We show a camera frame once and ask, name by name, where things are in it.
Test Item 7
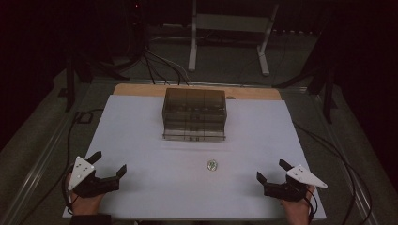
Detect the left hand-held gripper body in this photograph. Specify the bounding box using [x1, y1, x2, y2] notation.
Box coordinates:
[67, 156, 121, 199]

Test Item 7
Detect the person's left hand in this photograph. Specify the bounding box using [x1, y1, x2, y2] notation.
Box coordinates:
[64, 172, 106, 217]

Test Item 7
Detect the person's right hand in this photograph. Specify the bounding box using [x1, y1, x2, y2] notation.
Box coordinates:
[280, 184, 316, 225]

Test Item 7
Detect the white table mat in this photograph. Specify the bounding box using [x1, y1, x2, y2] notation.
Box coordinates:
[61, 94, 328, 220]

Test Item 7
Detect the small shiny round trinket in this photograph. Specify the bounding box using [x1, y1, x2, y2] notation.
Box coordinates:
[206, 158, 219, 173]

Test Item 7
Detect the black cable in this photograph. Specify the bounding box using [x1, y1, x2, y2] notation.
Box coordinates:
[18, 108, 105, 225]
[292, 121, 374, 225]

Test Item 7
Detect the bundle of floor cables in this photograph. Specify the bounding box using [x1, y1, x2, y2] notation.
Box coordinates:
[142, 34, 192, 86]

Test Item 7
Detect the black metal stand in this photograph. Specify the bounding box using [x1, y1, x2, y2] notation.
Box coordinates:
[57, 46, 142, 113]
[272, 18, 339, 125]

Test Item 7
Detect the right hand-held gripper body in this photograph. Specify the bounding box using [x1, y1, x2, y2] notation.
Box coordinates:
[263, 164, 329, 203]

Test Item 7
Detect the white metal stand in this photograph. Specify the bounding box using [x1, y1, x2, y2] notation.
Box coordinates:
[188, 0, 280, 77]

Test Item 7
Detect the clear smoky drawer organizer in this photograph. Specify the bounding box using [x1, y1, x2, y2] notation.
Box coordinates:
[161, 87, 228, 143]

